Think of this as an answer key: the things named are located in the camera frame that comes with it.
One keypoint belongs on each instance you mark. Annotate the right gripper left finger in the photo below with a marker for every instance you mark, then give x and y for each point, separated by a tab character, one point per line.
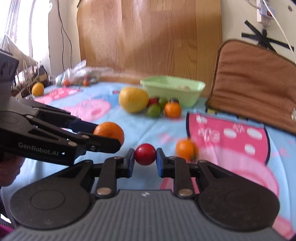
107	173

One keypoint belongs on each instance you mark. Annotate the person left hand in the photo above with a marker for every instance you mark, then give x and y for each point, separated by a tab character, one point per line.
10	168

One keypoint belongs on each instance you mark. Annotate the brown seat cushion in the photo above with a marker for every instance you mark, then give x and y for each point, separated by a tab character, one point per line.
255	83

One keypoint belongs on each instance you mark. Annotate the red cherry tomato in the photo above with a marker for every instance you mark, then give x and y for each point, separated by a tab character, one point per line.
145	154

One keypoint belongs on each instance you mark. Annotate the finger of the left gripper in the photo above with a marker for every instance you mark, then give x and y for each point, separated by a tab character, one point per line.
95	143
79	125

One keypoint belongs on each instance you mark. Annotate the green cherry tomato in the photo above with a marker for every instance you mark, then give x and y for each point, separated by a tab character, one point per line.
154	111

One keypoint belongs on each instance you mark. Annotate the black tape cross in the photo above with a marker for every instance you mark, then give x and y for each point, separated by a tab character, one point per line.
261	38

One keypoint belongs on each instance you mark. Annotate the orange on side table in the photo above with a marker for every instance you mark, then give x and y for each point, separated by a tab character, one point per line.
38	89

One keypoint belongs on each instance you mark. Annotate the dark purple plum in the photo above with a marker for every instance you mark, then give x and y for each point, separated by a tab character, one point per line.
173	100

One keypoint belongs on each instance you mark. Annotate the light green plastic basket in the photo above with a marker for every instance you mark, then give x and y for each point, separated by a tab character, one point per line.
186	91

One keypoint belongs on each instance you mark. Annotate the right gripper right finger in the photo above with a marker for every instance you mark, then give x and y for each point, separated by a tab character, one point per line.
182	173

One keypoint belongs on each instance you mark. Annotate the large orange mandarin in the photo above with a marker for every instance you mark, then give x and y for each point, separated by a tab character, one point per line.
110	130

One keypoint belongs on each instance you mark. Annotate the large yellow pear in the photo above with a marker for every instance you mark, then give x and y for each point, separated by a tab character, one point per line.
133	99

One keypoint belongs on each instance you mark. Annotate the clear plastic bag of fruit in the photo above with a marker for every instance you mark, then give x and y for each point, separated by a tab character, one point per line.
81	75

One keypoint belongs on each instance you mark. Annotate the white power strip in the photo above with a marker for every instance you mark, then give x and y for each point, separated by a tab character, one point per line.
263	15

